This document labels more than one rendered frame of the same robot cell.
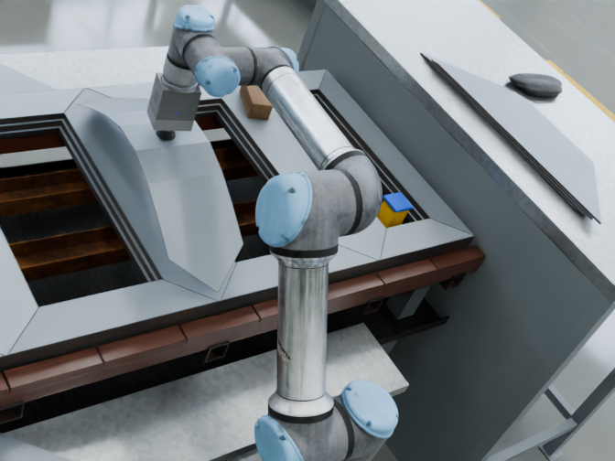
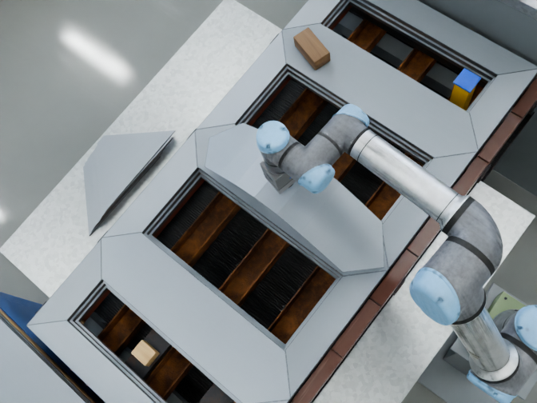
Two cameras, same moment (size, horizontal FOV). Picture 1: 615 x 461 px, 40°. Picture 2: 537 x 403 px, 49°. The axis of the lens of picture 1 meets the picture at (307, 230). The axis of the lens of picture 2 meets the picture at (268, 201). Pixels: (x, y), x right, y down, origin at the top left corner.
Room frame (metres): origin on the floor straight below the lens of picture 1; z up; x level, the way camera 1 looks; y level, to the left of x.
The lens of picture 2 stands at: (0.88, 0.23, 2.55)
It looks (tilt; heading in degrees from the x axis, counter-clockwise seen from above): 70 degrees down; 20
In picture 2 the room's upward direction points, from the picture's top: 23 degrees counter-clockwise
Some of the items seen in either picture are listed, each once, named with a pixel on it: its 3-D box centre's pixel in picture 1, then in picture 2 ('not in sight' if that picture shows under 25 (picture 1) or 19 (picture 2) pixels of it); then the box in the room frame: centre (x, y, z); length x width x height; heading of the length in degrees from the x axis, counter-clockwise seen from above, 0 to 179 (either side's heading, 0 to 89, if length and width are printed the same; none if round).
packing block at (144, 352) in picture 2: not in sight; (145, 353); (1.03, 0.83, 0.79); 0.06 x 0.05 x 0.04; 49
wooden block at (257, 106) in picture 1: (255, 99); (312, 49); (1.94, 0.27, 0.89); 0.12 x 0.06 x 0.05; 31
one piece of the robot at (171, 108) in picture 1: (174, 96); (280, 164); (1.46, 0.37, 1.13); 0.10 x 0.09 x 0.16; 37
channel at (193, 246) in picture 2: (102, 182); (247, 179); (1.59, 0.53, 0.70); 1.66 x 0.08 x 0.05; 139
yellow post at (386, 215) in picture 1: (383, 230); (461, 97); (1.78, -0.18, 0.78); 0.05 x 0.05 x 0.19; 49
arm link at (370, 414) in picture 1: (358, 421); (532, 332); (1.02, -0.23, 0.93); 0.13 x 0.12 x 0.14; 135
